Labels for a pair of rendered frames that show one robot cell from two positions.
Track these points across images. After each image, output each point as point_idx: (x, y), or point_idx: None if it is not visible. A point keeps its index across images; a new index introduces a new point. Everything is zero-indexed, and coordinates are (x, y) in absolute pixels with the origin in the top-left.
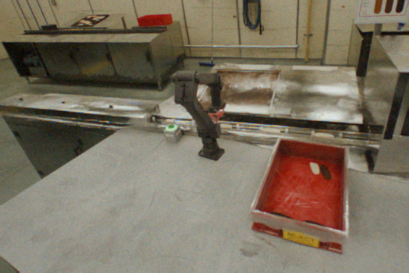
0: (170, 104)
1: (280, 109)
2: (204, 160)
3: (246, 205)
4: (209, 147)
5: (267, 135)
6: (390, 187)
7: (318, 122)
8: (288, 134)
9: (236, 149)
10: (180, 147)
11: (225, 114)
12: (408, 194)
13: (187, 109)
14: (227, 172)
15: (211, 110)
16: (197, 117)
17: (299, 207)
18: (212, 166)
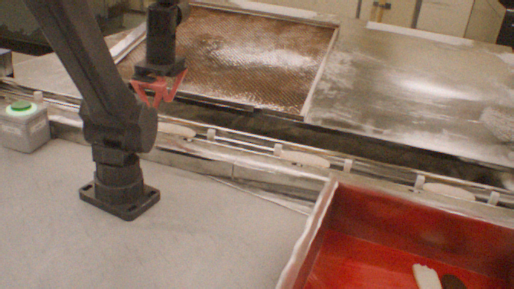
0: (50, 64)
1: (333, 109)
2: (93, 215)
3: None
4: (112, 175)
5: (294, 170)
6: None
7: (426, 160)
8: (354, 176)
9: (195, 196)
10: (35, 169)
11: (182, 100)
12: None
13: (33, 12)
14: (154, 262)
15: (141, 74)
16: (73, 57)
17: None
18: (113, 235)
